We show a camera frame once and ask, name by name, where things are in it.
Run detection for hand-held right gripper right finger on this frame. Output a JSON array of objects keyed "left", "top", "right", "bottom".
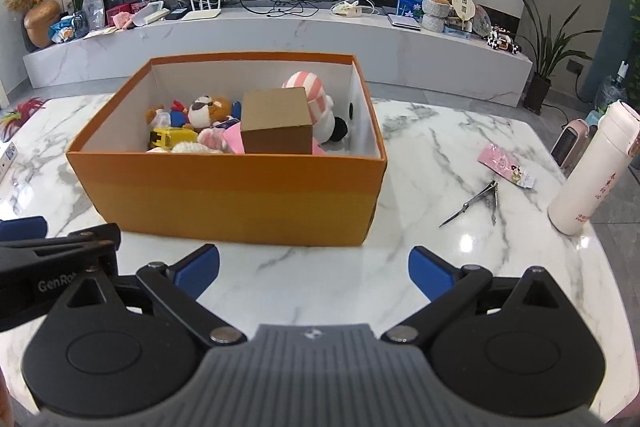
[{"left": 382, "top": 246, "right": 571, "bottom": 345}]

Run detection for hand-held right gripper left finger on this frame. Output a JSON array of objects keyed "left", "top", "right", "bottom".
[{"left": 47, "top": 243, "right": 248, "bottom": 348}]

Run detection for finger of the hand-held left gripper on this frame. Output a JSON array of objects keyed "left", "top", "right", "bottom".
[
  {"left": 0, "top": 224, "right": 122, "bottom": 258},
  {"left": 0, "top": 216, "right": 48, "bottom": 242}
]

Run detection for orange cardboard box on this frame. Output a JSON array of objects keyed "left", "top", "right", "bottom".
[{"left": 66, "top": 53, "right": 388, "bottom": 248}]

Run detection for yellow toy car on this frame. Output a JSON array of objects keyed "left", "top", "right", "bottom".
[{"left": 147, "top": 127, "right": 198, "bottom": 151}]

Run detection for white crochet bunny pink ears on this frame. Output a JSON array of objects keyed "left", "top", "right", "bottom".
[{"left": 197, "top": 128, "right": 231, "bottom": 152}]

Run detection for brown dog plush blue uniform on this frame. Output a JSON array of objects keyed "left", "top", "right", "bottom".
[{"left": 146, "top": 96, "right": 243, "bottom": 132}]

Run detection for brown cardboard box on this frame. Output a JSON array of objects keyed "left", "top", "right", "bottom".
[{"left": 241, "top": 88, "right": 315, "bottom": 155}]

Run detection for white sheep plush striped hat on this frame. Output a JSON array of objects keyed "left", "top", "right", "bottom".
[{"left": 281, "top": 71, "right": 351, "bottom": 144}]

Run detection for small white box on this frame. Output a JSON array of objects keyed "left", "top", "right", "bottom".
[{"left": 0, "top": 142, "right": 21, "bottom": 180}]

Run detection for colourful feather toy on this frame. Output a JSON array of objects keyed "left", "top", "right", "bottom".
[{"left": 0, "top": 97, "right": 48, "bottom": 140}]

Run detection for pink packet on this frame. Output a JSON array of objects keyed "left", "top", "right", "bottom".
[{"left": 477, "top": 143, "right": 537, "bottom": 188}]

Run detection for white thermos bottle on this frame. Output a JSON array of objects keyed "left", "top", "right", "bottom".
[{"left": 547, "top": 101, "right": 640, "bottom": 235}]

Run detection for pink space heater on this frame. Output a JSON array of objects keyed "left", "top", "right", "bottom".
[{"left": 550, "top": 119, "right": 593, "bottom": 180}]

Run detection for blue snack bag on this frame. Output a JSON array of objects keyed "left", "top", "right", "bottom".
[{"left": 50, "top": 16, "right": 81, "bottom": 44}]

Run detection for golden vase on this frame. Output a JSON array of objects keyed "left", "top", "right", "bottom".
[{"left": 23, "top": 0, "right": 63, "bottom": 48}]

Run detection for potted green plant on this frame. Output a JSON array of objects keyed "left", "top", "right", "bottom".
[{"left": 517, "top": 0, "right": 603, "bottom": 115}]

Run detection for white open case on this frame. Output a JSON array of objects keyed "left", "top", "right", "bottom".
[{"left": 132, "top": 1, "right": 171, "bottom": 28}]

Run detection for black white cow figurines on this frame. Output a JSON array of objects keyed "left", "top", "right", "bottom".
[{"left": 487, "top": 27, "right": 523, "bottom": 54}]

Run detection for white router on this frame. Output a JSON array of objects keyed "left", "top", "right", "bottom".
[{"left": 181, "top": 0, "right": 223, "bottom": 22}]

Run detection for white marble tv console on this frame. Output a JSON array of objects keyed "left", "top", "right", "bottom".
[{"left": 22, "top": 4, "right": 533, "bottom": 108}]

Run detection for clear water jug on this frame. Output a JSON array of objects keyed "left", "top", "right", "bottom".
[{"left": 597, "top": 61, "right": 632, "bottom": 115}]

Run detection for glass plate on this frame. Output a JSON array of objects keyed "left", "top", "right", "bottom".
[{"left": 472, "top": 4, "right": 493, "bottom": 35}]

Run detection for round paper fan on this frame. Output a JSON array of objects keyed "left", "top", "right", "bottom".
[{"left": 451, "top": 0, "right": 475, "bottom": 32}]

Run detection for black cables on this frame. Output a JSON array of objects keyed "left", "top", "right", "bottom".
[{"left": 240, "top": 0, "right": 321, "bottom": 18}]

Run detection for white charger with cable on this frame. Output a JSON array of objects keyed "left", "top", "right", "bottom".
[{"left": 331, "top": 0, "right": 381, "bottom": 18}]

